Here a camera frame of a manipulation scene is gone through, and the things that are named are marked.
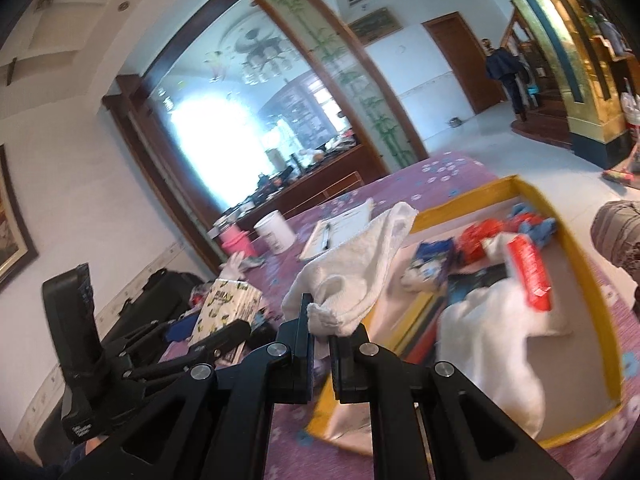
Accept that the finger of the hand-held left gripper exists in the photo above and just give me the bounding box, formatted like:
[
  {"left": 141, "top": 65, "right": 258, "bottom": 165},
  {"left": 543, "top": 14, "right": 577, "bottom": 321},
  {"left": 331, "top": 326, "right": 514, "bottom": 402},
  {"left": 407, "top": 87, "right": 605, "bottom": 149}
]
[
  {"left": 122, "top": 319, "right": 252, "bottom": 378},
  {"left": 102, "top": 321, "right": 173, "bottom": 356}
]

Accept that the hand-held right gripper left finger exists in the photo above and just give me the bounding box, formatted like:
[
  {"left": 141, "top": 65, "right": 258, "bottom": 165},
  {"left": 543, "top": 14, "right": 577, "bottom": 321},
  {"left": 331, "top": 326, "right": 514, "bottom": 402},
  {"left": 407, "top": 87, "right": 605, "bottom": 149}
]
[{"left": 59, "top": 295, "right": 317, "bottom": 480}]

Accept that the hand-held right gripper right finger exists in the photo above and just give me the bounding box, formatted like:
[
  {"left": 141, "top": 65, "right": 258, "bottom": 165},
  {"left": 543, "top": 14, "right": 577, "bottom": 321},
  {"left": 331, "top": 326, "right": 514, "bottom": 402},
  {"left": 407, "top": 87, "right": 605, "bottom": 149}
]
[{"left": 329, "top": 326, "right": 573, "bottom": 480}]

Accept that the white towel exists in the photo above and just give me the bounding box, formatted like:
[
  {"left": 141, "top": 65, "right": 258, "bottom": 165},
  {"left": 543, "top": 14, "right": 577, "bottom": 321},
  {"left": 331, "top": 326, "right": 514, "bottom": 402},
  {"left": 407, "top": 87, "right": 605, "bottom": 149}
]
[{"left": 281, "top": 201, "right": 420, "bottom": 338}]

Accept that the off-white cloth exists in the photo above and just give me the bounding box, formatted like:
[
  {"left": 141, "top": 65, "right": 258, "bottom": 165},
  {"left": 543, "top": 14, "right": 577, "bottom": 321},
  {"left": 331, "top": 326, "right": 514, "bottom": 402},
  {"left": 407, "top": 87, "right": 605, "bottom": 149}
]
[{"left": 435, "top": 280, "right": 566, "bottom": 436}]

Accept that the white red label wipes packet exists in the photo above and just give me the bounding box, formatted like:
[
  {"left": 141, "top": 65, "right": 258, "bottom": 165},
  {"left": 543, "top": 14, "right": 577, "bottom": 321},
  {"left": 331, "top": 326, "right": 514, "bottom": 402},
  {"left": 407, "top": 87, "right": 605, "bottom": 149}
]
[{"left": 482, "top": 234, "right": 556, "bottom": 313}]

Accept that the yellow tray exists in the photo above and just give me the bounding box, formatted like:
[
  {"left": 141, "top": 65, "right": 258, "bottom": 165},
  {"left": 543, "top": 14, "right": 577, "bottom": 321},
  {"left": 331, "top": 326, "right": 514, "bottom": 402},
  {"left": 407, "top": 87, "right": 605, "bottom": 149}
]
[{"left": 305, "top": 174, "right": 626, "bottom": 453}]

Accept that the yellow printed tissue box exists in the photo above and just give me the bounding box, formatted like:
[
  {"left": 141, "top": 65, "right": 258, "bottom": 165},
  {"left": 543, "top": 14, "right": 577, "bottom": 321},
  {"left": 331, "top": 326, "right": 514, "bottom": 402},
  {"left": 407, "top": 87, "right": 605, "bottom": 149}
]
[{"left": 187, "top": 280, "right": 263, "bottom": 361}]

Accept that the black bag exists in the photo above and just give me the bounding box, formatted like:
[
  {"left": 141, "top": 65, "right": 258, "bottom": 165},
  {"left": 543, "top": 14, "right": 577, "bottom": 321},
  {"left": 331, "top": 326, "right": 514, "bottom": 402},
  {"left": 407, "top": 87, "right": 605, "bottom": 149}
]
[{"left": 97, "top": 269, "right": 206, "bottom": 346}]

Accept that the pink sleeved bottle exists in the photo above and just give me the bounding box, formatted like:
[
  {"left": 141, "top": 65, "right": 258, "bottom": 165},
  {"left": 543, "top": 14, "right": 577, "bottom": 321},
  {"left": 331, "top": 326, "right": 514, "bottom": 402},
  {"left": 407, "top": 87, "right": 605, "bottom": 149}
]
[{"left": 220, "top": 225, "right": 256, "bottom": 258}]

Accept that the large framed picture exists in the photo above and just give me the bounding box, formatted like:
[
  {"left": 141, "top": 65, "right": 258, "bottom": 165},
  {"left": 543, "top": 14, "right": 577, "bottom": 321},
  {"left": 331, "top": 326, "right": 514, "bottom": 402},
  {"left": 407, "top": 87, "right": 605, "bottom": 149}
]
[{"left": 0, "top": 145, "right": 40, "bottom": 293}]

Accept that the white plastic jar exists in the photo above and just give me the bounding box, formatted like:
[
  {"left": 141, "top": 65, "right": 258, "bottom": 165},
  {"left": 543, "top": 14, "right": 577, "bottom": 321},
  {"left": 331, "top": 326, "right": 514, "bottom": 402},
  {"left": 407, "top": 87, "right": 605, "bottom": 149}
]
[{"left": 254, "top": 210, "right": 296, "bottom": 253}]

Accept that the white notebook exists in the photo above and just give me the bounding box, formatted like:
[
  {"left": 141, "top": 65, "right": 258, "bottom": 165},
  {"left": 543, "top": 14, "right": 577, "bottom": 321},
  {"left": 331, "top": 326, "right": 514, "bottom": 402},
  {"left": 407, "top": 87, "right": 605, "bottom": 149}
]
[{"left": 299, "top": 197, "right": 376, "bottom": 261}]

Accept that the blue printed packet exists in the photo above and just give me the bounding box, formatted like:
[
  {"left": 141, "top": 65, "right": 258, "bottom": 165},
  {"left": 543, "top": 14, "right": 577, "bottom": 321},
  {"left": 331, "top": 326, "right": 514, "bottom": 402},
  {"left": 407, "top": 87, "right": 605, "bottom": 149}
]
[{"left": 412, "top": 240, "right": 456, "bottom": 281}]

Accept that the black foil packet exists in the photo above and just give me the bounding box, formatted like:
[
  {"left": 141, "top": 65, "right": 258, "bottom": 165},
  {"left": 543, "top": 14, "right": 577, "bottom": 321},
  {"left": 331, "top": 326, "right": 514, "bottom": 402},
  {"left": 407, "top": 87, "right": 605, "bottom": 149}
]
[{"left": 447, "top": 265, "right": 508, "bottom": 306}]

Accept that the wooden chair back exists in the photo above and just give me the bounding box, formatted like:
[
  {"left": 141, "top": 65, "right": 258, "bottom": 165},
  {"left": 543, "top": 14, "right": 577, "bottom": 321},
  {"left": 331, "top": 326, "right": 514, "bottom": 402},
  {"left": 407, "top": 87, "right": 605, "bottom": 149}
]
[{"left": 307, "top": 171, "right": 363, "bottom": 201}]

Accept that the red plastic bag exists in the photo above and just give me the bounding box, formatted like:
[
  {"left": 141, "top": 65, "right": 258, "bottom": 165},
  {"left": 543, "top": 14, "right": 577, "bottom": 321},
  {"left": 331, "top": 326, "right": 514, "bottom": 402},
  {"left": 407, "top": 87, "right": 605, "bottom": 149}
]
[{"left": 457, "top": 220, "right": 511, "bottom": 263}]

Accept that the wooden sideboard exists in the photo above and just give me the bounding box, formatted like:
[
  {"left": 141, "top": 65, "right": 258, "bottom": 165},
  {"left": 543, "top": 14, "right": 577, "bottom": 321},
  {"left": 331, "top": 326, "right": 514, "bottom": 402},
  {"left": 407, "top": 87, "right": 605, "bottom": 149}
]
[{"left": 207, "top": 142, "right": 381, "bottom": 241}]

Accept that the purple floral tablecloth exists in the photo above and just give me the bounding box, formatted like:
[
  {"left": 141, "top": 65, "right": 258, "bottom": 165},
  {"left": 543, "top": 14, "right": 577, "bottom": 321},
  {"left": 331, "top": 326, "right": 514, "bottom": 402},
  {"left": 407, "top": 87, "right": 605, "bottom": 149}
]
[{"left": 160, "top": 152, "right": 640, "bottom": 480}]

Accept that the grey patterned fabric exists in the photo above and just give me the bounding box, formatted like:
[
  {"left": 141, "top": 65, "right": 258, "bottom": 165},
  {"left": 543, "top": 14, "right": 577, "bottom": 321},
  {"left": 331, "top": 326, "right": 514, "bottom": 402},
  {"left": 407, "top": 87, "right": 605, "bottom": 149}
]
[{"left": 590, "top": 200, "right": 640, "bottom": 281}]

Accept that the wooden door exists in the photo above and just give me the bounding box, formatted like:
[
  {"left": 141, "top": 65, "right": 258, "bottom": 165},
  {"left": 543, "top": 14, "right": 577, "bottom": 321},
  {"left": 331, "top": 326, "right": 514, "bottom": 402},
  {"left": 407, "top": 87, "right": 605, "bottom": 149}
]
[{"left": 422, "top": 11, "right": 508, "bottom": 116}]

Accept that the wooden staircase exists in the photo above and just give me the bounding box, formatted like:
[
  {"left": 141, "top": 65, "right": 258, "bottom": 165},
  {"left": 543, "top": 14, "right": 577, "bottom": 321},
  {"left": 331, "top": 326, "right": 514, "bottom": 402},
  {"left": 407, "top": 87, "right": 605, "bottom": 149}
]
[{"left": 510, "top": 2, "right": 576, "bottom": 151}]

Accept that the person in dark clothes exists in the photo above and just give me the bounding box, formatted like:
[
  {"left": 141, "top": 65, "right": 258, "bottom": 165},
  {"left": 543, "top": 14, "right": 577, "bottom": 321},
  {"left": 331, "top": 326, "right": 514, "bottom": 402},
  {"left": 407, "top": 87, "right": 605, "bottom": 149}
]
[{"left": 482, "top": 37, "right": 528, "bottom": 121}]

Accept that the small framed picture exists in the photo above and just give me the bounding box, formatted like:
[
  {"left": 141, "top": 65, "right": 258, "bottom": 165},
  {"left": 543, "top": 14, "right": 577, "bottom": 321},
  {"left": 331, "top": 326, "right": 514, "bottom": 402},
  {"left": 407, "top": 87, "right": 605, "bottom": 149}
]
[{"left": 347, "top": 7, "right": 403, "bottom": 43}]

